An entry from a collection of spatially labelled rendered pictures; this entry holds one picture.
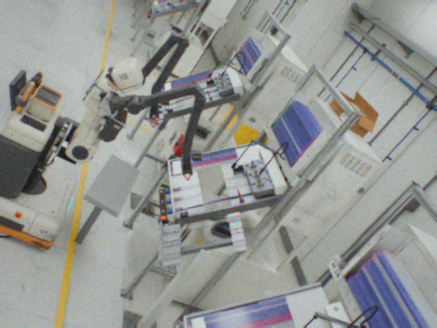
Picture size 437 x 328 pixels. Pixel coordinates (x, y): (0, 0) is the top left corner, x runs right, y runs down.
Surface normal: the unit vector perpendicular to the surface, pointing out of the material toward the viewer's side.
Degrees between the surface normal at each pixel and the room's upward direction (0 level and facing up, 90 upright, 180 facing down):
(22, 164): 90
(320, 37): 90
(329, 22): 90
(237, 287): 90
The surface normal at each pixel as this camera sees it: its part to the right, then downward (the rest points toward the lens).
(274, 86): 0.15, 0.54
